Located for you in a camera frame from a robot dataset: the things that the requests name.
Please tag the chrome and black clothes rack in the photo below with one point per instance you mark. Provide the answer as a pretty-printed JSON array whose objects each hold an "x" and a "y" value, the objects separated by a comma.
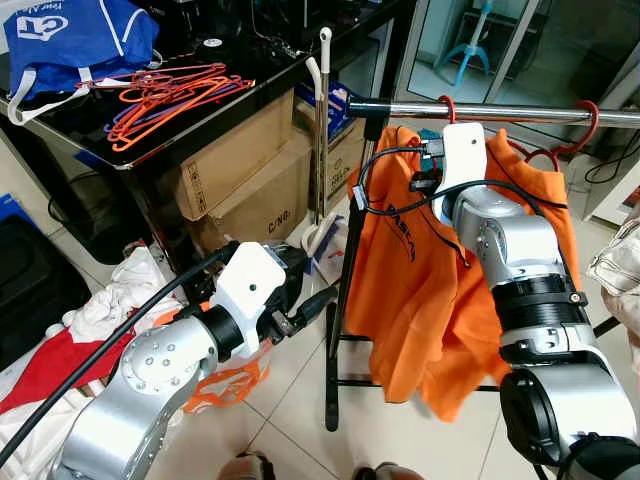
[{"x": 400, "y": 108}]

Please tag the printed cardboard box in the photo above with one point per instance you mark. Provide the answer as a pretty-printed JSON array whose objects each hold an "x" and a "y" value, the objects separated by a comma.
[{"x": 270, "y": 205}]

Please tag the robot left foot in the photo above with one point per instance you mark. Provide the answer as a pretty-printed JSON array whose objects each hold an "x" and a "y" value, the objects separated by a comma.
[{"x": 248, "y": 468}]

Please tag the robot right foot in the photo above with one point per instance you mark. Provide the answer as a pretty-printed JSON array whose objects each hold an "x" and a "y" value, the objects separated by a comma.
[{"x": 375, "y": 472}]

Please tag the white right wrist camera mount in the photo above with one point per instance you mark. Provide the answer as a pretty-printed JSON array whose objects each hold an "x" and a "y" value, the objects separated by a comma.
[{"x": 464, "y": 160}]

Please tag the blue bag white print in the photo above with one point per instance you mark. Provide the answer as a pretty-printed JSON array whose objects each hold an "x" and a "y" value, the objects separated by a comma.
[{"x": 80, "y": 35}]

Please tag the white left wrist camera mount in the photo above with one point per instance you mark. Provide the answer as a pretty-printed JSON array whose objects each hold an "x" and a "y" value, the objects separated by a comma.
[{"x": 248, "y": 280}]

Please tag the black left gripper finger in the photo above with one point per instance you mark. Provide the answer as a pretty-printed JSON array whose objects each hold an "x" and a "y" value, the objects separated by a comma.
[
  {"x": 318, "y": 305},
  {"x": 320, "y": 272}
]

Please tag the black case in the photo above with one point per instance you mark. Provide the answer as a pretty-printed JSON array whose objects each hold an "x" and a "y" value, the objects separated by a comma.
[{"x": 40, "y": 290}]

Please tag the plain cardboard box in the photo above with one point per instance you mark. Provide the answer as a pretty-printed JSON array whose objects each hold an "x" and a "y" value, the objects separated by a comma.
[{"x": 240, "y": 160}]

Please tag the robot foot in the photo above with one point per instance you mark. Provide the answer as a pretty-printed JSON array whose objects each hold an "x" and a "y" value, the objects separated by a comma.
[
  {"x": 375, "y": 472},
  {"x": 248, "y": 468}
]

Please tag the glossy black table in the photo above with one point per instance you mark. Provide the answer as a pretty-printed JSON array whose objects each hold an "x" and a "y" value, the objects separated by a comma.
[{"x": 275, "y": 72}]

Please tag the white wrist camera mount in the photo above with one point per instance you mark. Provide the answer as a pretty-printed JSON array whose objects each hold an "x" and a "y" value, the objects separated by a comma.
[
  {"x": 248, "y": 280},
  {"x": 464, "y": 160}
]

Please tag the orange hoodie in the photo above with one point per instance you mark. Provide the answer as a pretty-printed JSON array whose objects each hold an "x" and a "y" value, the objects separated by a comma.
[{"x": 400, "y": 290}]

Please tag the beige jacket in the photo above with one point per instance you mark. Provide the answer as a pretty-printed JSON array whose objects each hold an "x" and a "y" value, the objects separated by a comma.
[{"x": 620, "y": 265}]

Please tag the red cloth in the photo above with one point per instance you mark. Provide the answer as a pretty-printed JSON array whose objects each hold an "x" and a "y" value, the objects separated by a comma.
[{"x": 60, "y": 365}]

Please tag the glass door cabinet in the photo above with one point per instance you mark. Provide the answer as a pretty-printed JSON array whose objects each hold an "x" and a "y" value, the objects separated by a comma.
[{"x": 560, "y": 50}]

